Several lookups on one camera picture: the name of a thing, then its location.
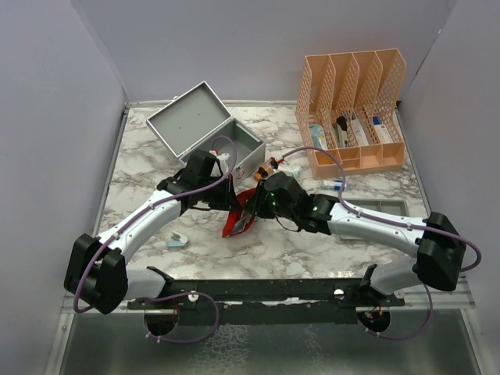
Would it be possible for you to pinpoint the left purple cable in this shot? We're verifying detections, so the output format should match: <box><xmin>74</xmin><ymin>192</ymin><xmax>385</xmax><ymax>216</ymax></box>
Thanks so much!
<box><xmin>73</xmin><ymin>135</ymin><xmax>238</xmax><ymax>345</ymax></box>

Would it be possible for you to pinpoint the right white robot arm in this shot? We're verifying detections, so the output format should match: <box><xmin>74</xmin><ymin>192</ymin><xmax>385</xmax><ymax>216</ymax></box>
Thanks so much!
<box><xmin>244</xmin><ymin>173</ymin><xmax>465</xmax><ymax>305</ymax></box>

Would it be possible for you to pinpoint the white medicine box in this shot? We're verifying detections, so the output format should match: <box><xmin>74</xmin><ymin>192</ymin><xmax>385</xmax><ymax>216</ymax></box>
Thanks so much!
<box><xmin>352</xmin><ymin>118</ymin><xmax>371</xmax><ymax>147</ymax></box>

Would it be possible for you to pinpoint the teal medicine box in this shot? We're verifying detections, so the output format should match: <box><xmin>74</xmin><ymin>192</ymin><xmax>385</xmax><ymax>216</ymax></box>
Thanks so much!
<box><xmin>309</xmin><ymin>123</ymin><xmax>328</xmax><ymax>150</ymax></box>

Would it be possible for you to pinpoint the peach file organizer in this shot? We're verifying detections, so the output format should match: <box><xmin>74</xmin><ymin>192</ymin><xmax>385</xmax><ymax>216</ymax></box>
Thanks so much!
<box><xmin>295</xmin><ymin>48</ymin><xmax>406</xmax><ymax>179</ymax></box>

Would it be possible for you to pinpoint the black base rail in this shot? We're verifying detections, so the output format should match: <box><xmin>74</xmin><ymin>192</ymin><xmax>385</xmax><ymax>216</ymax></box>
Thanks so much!
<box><xmin>127</xmin><ymin>278</ymin><xmax>404</xmax><ymax>334</ymax></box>

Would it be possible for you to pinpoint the silver metal case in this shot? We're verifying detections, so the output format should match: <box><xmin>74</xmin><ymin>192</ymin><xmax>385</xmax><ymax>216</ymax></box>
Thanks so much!
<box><xmin>146</xmin><ymin>81</ymin><xmax>266</xmax><ymax>184</ymax></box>

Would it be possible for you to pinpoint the grey plastic tray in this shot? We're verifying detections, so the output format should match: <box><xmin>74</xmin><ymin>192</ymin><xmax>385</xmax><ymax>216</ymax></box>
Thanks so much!
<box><xmin>347</xmin><ymin>198</ymin><xmax>409</xmax><ymax>216</ymax></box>

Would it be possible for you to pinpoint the brown medicine bottle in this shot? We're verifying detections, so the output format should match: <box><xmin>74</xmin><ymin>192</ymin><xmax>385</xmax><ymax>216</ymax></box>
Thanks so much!
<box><xmin>254</xmin><ymin>164</ymin><xmax>272</xmax><ymax>181</ymax></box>

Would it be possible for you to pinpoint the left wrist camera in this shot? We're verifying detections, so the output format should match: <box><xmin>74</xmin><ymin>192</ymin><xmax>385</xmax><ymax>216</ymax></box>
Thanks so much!
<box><xmin>209</xmin><ymin>150</ymin><xmax>232</xmax><ymax>177</ymax></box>

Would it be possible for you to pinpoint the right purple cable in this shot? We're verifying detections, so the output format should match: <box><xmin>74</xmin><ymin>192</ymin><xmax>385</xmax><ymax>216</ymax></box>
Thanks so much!
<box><xmin>279</xmin><ymin>146</ymin><xmax>482</xmax><ymax>340</ymax></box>

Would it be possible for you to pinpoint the purple cable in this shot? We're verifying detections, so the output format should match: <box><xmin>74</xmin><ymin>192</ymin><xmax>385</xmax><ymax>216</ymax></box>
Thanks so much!
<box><xmin>279</xmin><ymin>146</ymin><xmax>482</xmax><ymax>340</ymax></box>
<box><xmin>73</xmin><ymin>135</ymin><xmax>238</xmax><ymax>345</ymax></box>

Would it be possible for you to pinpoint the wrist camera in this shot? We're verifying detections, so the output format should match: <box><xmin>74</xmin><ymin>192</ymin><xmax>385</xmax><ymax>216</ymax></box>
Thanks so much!
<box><xmin>262</xmin><ymin>157</ymin><xmax>279</xmax><ymax>175</ymax></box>
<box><xmin>209</xmin><ymin>150</ymin><xmax>232</xmax><ymax>177</ymax></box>

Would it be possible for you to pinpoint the teal white gauze sachet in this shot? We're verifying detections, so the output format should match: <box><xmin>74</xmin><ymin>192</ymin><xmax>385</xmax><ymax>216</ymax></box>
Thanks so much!
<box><xmin>231</xmin><ymin>211</ymin><xmax>255</xmax><ymax>234</ymax></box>

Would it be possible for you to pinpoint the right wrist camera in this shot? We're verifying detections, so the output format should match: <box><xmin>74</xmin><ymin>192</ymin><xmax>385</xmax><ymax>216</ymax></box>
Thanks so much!
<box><xmin>262</xmin><ymin>157</ymin><xmax>279</xmax><ymax>175</ymax></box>

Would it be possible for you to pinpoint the red first aid pouch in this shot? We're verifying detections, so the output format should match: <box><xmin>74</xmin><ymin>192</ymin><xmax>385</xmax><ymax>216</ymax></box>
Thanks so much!
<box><xmin>222</xmin><ymin>187</ymin><xmax>256</xmax><ymax>238</ymax></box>

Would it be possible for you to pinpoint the white blue bandage roll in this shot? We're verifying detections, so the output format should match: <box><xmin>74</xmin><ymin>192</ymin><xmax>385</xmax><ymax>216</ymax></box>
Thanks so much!
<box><xmin>321</xmin><ymin>179</ymin><xmax>347</xmax><ymax>191</ymax></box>

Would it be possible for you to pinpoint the white green bottle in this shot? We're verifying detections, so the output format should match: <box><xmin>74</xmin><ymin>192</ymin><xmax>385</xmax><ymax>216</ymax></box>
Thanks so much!
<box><xmin>282</xmin><ymin>165</ymin><xmax>302</xmax><ymax>178</ymax></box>

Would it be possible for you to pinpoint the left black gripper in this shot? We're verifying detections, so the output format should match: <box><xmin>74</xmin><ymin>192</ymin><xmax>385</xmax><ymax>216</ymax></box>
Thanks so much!
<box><xmin>199</xmin><ymin>173</ymin><xmax>243</xmax><ymax>211</ymax></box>

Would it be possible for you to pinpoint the black white thermometer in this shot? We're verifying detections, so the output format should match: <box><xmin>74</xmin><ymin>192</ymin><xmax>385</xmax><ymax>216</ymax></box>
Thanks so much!
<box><xmin>333</xmin><ymin>116</ymin><xmax>348</xmax><ymax>148</ymax></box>

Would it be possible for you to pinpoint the red blue medicine box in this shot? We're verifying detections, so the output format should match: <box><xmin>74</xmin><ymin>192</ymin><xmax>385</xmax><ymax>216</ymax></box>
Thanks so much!
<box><xmin>373</xmin><ymin>116</ymin><xmax>392</xmax><ymax>143</ymax></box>

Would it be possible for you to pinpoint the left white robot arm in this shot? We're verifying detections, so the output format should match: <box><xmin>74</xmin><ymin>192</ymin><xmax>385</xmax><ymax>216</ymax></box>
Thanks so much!
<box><xmin>63</xmin><ymin>150</ymin><xmax>238</xmax><ymax>314</ymax></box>

